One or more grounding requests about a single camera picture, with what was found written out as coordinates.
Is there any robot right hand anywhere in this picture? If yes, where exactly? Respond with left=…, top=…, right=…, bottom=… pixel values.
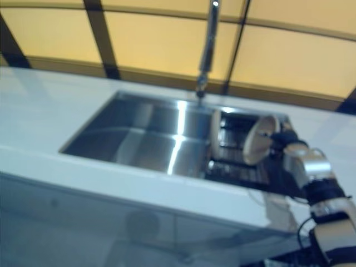
left=268, top=122, right=307, bottom=160

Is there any round cream plate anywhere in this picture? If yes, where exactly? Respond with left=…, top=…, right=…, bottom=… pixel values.
left=243, top=115, right=280, bottom=167
left=209, top=109, right=224, bottom=161

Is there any black dish drying rack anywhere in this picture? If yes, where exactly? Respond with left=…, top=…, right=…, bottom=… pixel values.
left=205, top=110, right=275, bottom=187

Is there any chrome kitchen faucet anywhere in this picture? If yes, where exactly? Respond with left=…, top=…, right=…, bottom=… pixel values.
left=194, top=0, right=223, bottom=98

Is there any white cabinet door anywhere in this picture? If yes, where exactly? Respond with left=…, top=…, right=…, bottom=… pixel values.
left=172, top=213, right=306, bottom=267
left=0, top=177, right=176, bottom=267

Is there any stainless steel sink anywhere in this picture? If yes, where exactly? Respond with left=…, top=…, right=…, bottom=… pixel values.
left=57, top=88, right=306, bottom=201

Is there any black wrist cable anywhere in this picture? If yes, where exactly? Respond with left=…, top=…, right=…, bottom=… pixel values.
left=296, top=216, right=317, bottom=253

